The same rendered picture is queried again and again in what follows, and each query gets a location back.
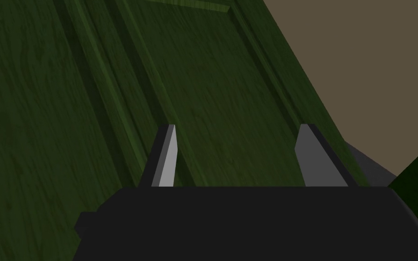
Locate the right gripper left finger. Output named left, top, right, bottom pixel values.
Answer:
left=138, top=124, right=178, bottom=188

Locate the dark green wooden door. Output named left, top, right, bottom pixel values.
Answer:
left=0, top=0, right=371, bottom=261

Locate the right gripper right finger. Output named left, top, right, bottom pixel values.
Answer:
left=294, top=123, right=359, bottom=188

